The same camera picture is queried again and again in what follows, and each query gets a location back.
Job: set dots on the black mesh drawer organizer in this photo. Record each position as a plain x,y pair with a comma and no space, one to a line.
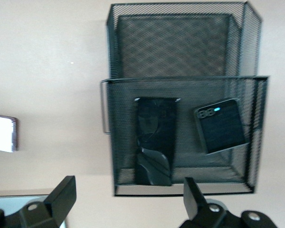
171,47

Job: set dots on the silver closed laptop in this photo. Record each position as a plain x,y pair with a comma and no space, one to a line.
9,203

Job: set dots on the small black flip phone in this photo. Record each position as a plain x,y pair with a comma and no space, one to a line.
222,128

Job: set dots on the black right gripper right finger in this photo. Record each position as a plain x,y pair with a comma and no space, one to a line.
197,204

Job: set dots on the white pink flip phone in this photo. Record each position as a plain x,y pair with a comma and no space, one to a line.
2,133

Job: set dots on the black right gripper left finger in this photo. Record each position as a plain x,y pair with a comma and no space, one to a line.
59,197

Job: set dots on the long black smartphone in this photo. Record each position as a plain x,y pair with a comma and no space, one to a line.
156,137

